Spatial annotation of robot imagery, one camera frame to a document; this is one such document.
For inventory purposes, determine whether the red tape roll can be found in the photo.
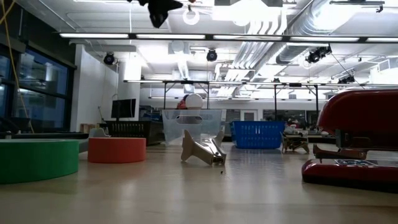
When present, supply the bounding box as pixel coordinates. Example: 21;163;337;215
87;137;147;164

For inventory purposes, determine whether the dark staple remover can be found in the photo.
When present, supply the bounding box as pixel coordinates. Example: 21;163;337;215
281;133;310;154

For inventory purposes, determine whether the green tape roll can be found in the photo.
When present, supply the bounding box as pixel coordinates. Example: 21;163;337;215
0;139;80;185

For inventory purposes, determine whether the red stapler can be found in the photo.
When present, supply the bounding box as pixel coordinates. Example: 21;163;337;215
300;89;398;194

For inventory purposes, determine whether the long ceiling light bar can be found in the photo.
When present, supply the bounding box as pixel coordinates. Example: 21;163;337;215
55;32;398;44

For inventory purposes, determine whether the person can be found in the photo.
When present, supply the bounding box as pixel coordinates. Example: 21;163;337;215
176;94;189;110

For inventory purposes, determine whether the black computer monitor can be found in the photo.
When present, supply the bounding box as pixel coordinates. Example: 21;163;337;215
111;98;137;119

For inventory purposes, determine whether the clear plastic bin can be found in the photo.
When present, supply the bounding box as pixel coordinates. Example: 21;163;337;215
161;109;227;147

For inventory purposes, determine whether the black plastic basket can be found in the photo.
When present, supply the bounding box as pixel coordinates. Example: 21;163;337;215
104;120;165;146

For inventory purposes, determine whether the wooden crate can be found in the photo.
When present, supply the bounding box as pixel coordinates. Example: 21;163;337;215
80;123;101;134

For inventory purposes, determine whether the large dark window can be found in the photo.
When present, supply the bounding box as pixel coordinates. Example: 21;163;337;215
0;40;77;134

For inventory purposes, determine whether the blue plastic basket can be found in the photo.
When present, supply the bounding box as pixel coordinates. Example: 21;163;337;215
229;120;285;150

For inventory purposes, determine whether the white ring ceiling lamp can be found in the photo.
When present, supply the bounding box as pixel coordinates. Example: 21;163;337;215
182;8;200;26

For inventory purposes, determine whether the black metal frame stand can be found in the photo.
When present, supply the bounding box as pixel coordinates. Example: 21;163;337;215
162;80;210;110
273;82;320;125

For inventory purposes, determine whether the silver ventilation duct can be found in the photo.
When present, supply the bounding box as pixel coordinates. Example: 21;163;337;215
275;0;343;65

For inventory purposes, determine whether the yellow extension cable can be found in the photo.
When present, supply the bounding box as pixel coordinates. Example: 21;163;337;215
0;0;35;134

